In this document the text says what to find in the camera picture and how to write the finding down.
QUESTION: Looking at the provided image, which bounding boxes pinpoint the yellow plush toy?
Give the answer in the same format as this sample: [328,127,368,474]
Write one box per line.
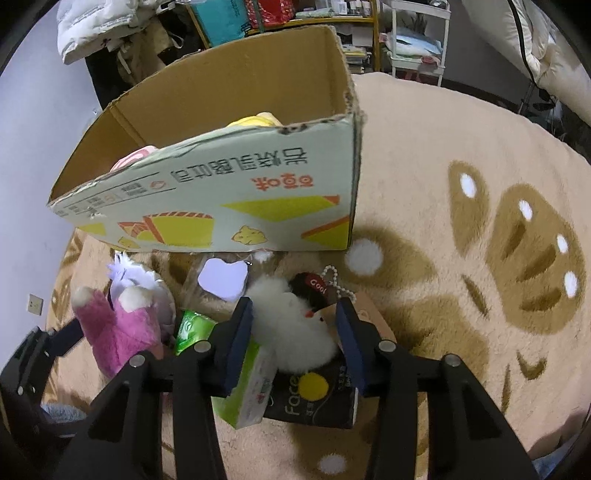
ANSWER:
[226,112,283,128]

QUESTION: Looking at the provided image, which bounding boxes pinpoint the white puffer jacket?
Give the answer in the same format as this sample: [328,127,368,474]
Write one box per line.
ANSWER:
[56,0,160,65]

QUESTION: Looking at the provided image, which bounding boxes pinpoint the printed cardboard box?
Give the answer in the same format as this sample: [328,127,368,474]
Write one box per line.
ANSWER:
[46,24,365,254]

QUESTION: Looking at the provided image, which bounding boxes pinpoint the black tissue box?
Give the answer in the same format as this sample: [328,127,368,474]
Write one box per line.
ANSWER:
[262,355,362,431]

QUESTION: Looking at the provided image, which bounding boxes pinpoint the red bag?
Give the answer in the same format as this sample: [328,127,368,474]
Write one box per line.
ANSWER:
[245,0,297,31]

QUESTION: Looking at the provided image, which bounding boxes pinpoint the light green tissue box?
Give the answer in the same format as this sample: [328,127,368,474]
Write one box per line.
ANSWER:
[210,339,279,430]

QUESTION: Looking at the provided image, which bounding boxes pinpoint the pink plush toy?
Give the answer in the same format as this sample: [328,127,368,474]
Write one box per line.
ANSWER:
[71,282,175,379]

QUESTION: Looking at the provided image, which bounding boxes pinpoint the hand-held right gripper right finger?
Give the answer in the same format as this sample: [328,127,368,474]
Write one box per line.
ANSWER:
[335,296,541,480]

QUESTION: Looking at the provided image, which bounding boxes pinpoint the white trolley cart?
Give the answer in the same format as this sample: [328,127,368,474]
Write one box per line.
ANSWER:
[381,0,452,87]

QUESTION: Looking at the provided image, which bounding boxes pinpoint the stack of books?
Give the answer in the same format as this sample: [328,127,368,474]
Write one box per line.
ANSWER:
[342,44,376,75]

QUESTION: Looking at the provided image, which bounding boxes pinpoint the beige trousers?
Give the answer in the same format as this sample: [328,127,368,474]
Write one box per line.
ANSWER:
[115,18,186,89]

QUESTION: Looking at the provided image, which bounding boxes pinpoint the white bead chain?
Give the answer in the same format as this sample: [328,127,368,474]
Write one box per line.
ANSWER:
[321,265,357,302]

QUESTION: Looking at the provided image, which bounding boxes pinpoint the brown paper card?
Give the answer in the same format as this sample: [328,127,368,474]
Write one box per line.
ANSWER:
[323,290,399,354]

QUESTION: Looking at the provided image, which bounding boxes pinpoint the white fluffy plush toy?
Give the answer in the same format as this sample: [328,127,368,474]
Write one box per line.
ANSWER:
[247,271,343,374]

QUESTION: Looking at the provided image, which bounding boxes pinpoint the lavender heart in clear bag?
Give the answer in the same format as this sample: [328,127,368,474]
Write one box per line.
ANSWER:
[182,254,254,320]

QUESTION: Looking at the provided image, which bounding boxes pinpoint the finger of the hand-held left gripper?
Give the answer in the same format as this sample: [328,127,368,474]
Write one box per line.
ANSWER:
[46,318,86,357]

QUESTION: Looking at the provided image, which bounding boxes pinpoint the beige patterned blanket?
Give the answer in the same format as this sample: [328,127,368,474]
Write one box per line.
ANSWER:
[46,71,591,480]

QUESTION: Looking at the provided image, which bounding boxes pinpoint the white recliner chair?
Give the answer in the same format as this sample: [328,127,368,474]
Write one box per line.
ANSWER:
[462,0,591,126]

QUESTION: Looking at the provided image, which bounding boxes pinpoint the green plastic packet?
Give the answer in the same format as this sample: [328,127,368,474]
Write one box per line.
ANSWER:
[173,309,219,356]

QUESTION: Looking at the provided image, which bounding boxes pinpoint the pink white soft toy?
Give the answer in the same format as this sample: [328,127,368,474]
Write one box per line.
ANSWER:
[111,146,160,173]

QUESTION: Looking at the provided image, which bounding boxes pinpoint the wooden shelf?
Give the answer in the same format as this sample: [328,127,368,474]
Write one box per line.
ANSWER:
[185,0,382,75]

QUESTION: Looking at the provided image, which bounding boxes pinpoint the white lavender plush toy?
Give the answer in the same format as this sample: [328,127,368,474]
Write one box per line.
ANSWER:
[107,251,177,319]

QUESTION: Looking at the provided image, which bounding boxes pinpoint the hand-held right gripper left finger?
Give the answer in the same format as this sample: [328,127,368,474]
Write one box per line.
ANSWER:
[51,296,254,480]

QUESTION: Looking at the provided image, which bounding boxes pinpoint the teal bag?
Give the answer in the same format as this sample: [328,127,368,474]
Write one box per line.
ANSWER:
[191,0,251,48]

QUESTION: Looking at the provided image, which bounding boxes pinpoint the light blue cloth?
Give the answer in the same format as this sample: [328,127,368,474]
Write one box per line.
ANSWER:
[385,27,443,59]

